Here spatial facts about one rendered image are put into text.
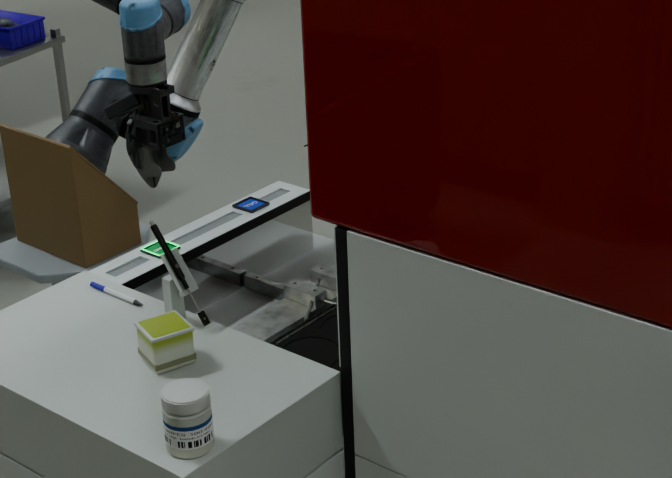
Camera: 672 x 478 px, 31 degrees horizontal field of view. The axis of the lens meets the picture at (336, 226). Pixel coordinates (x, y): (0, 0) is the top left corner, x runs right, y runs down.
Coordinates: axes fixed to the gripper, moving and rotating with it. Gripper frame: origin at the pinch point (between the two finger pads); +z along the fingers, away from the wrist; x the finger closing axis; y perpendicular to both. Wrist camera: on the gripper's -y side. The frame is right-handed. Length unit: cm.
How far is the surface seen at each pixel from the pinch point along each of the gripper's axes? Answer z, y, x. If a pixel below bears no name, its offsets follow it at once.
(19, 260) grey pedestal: 29, -44, -2
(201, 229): 15.1, -0.2, 12.2
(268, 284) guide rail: 25.7, 12.9, 17.0
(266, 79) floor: 111, -263, 312
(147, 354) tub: 11.5, 32.7, -32.5
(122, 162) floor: 111, -236, 187
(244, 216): 14.7, 3.2, 21.3
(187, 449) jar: 12, 56, -47
